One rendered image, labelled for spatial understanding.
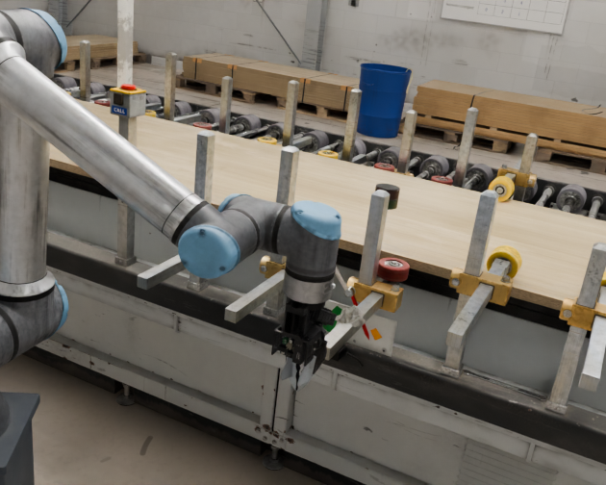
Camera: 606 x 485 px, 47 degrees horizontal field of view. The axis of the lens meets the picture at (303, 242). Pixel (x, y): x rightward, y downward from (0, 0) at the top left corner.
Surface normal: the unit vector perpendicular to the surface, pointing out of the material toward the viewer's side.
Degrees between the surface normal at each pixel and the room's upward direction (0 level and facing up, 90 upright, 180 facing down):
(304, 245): 90
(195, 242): 92
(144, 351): 91
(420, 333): 90
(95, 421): 0
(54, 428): 0
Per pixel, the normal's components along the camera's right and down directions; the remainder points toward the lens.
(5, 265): -0.15, 0.36
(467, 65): -0.43, 0.29
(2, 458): 0.11, -0.92
